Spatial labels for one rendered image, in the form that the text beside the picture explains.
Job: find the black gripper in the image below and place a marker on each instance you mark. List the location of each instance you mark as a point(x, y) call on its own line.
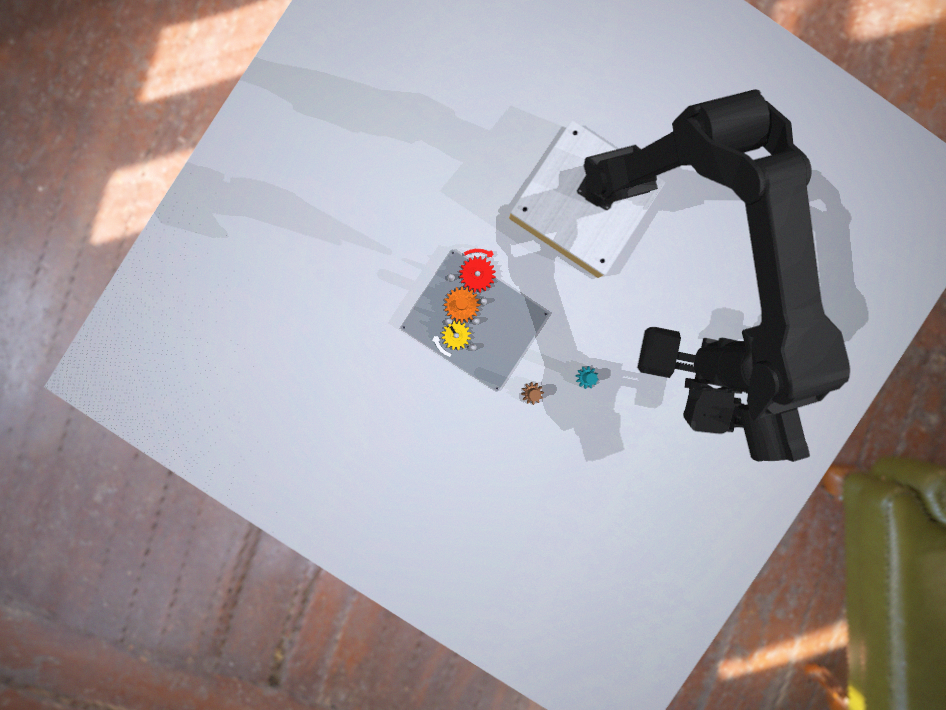
point(659, 353)

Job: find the yellow gear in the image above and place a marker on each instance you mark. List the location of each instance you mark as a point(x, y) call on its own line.
point(456, 342)

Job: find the red gear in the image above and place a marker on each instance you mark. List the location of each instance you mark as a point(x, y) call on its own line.
point(477, 282)

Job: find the teal gear with tall hub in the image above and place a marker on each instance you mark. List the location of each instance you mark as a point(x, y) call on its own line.
point(587, 377)

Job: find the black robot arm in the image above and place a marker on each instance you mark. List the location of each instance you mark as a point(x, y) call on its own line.
point(797, 355)

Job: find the white curved arrow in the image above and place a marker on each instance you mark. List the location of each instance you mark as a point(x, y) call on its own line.
point(436, 339)

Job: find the brown gear with tall hub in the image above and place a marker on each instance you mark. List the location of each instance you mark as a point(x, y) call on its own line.
point(532, 393)

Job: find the orange gear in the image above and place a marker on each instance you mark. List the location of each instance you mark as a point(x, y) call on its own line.
point(461, 304)

